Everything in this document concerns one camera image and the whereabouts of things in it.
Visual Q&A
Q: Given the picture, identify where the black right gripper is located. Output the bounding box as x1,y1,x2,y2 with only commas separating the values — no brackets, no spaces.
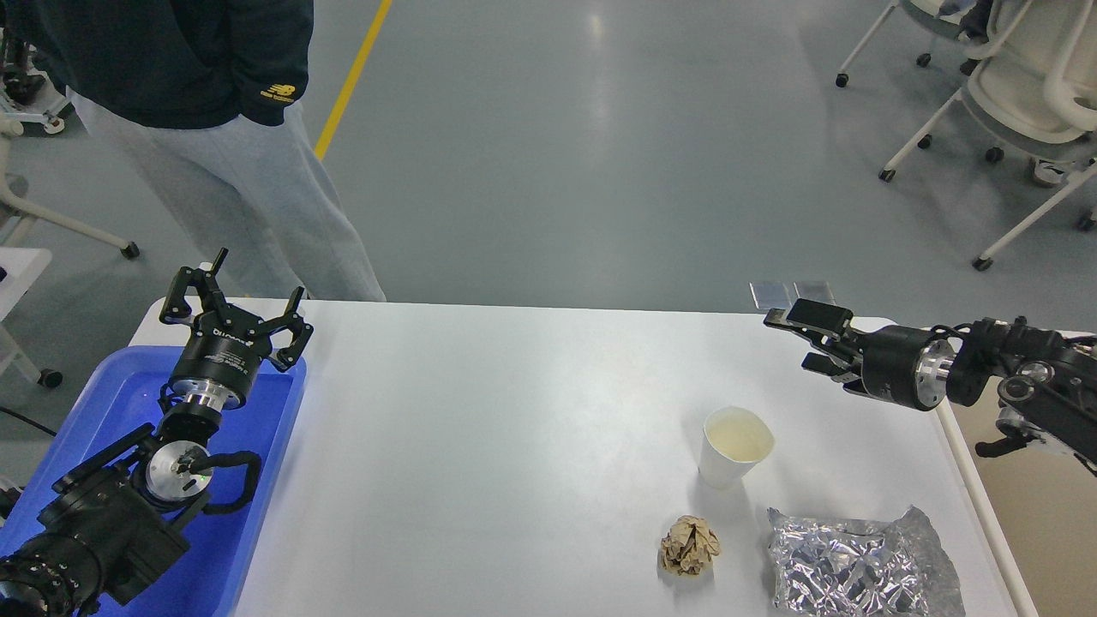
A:
764,298,957,411

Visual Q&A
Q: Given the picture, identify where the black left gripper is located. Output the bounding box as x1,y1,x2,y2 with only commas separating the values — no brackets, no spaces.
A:
159,249,315,411

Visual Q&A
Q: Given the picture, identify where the white paper cup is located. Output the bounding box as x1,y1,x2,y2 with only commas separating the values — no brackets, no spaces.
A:
698,406,776,489

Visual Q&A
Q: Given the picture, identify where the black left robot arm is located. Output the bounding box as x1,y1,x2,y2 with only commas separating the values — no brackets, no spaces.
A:
3,249,313,616

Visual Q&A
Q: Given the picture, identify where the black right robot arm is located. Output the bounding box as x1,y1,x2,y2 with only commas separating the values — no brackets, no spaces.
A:
764,298,1096,472

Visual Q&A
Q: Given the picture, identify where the metal floor plate right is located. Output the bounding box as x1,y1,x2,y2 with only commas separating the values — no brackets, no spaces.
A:
793,280,837,306

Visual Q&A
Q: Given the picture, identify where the metal floor plate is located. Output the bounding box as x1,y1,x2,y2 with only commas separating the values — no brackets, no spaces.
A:
793,280,837,306
749,281,794,312

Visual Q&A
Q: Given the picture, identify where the metal floor plate left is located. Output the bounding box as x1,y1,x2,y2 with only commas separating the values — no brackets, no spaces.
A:
749,281,794,312

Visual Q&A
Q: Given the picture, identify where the white plastic bin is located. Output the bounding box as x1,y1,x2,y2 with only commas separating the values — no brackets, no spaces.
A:
934,329,1097,617

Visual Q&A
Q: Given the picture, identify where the crumpled silver foil bag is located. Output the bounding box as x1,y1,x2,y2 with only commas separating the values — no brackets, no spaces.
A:
767,506,966,616

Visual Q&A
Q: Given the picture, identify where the crumpled brown paper ball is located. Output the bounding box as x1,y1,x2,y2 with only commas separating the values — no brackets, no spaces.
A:
657,515,723,577

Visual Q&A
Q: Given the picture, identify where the blue plastic tray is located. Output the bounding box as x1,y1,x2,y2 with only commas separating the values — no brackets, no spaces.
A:
0,345,308,617

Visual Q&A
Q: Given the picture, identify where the person in grey trousers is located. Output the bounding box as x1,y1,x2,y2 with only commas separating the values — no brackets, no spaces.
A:
4,1,387,302

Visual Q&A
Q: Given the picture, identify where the white sneaker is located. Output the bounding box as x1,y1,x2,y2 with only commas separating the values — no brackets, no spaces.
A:
1028,158,1081,189

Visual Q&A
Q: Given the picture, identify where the white chair base left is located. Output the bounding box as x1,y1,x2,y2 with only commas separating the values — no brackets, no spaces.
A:
0,111,142,261

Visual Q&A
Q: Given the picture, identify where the white office chair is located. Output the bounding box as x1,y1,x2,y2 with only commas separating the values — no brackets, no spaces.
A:
878,1,1096,271

